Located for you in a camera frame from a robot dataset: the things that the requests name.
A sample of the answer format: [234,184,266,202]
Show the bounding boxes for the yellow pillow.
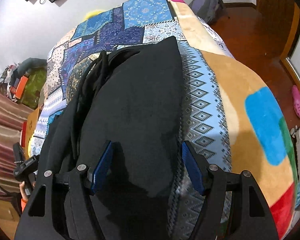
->
[83,9,105,21]

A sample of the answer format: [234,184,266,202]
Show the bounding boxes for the brown cardboard box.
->
[25,107,40,158]

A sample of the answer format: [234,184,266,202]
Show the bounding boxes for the orange box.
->
[15,75,28,99]

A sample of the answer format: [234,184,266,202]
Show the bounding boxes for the tan fleece blanket colour patches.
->
[169,0,298,239]

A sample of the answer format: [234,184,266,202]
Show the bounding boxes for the wooden door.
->
[256,0,300,58]

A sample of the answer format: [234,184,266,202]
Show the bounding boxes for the green patterned bag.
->
[19,68,46,109]

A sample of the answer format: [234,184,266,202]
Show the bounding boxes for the red flat box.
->
[20,121,27,147]

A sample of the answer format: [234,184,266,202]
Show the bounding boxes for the person's hand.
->
[19,181,29,202]

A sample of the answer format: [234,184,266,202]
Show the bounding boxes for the blue patchwork bedspread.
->
[18,0,231,239]

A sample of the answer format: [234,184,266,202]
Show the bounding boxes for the striped maroon curtain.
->
[0,91,33,202]

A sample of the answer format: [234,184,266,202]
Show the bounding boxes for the grey purple backpack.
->
[189,0,225,24]

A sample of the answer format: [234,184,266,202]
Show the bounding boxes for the pink clog shoe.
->
[292,85,300,118]

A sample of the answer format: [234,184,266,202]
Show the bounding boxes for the black hooded sweatshirt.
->
[36,36,184,240]

